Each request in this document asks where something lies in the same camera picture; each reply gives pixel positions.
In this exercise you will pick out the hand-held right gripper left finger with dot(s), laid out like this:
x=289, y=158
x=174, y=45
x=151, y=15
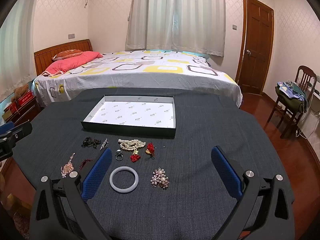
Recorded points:
x=97, y=172

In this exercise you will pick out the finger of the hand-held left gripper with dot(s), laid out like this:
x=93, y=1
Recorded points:
x=21, y=131
x=6, y=128

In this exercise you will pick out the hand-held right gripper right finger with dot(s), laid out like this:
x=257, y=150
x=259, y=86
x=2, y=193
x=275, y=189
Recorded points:
x=226, y=172

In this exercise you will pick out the white jade bangle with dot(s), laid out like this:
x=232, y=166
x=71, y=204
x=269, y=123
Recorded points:
x=111, y=180

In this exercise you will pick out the red tassel gold charm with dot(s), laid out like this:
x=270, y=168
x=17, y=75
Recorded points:
x=150, y=147
x=135, y=158

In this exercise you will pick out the green tray box white lining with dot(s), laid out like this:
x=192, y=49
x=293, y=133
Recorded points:
x=130, y=112

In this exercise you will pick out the beige box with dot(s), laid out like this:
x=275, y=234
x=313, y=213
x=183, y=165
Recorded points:
x=10, y=111

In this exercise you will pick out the wooden nightstand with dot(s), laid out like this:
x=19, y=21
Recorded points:
x=25, y=112

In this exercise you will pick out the silver crystal brooch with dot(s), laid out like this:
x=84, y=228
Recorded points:
x=103, y=144

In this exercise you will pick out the red box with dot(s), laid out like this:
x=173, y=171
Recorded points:
x=23, y=99

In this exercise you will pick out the pale side curtain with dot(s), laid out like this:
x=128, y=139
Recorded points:
x=15, y=55

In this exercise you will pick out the wooden headboard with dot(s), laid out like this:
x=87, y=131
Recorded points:
x=47, y=55

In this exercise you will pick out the pink pillow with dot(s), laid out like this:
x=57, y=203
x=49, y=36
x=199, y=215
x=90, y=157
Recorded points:
x=70, y=62

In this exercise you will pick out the brown patterned pillow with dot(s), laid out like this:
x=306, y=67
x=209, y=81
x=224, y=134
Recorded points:
x=66, y=54

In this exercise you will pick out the pile of clothes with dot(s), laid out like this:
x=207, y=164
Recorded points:
x=291, y=95

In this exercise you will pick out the bed with patterned sheet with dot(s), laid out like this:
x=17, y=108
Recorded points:
x=150, y=77

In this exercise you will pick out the wooden chair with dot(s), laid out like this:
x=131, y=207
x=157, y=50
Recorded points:
x=303, y=73

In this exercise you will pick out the brown wooden door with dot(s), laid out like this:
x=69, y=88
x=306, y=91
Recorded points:
x=257, y=42

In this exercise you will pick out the white window curtain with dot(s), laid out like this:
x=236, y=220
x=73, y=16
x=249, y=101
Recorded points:
x=175, y=15

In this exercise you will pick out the wall socket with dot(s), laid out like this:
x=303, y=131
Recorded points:
x=71, y=36

